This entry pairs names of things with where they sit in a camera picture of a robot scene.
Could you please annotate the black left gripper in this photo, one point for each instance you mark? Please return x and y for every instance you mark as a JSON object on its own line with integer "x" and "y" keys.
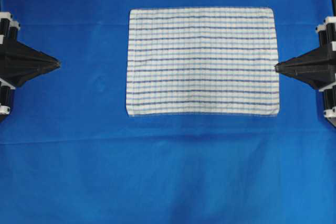
{"x": 20, "y": 55}

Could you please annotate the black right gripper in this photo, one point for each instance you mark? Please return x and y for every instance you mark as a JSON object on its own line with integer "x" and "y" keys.
{"x": 322, "y": 79}

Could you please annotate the white blue striped towel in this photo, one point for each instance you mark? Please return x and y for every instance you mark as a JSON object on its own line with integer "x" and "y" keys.
{"x": 202, "y": 60}

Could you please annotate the blue tablecloth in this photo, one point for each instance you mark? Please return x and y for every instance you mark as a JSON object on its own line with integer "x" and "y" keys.
{"x": 71, "y": 154}

